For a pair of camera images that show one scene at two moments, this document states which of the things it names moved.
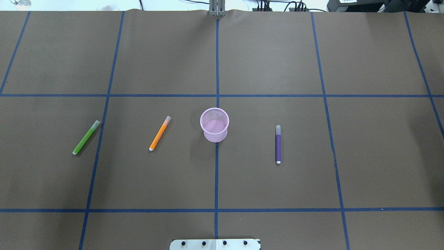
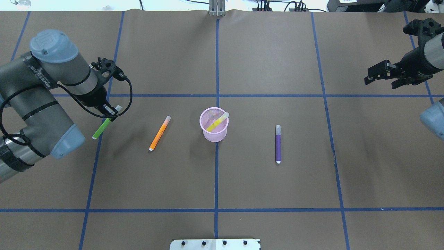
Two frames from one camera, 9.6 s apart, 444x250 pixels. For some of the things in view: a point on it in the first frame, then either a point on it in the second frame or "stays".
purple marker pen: [278, 130] stays
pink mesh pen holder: [214, 122] stays
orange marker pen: [160, 133] stays
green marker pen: [86, 136] to [106, 122]
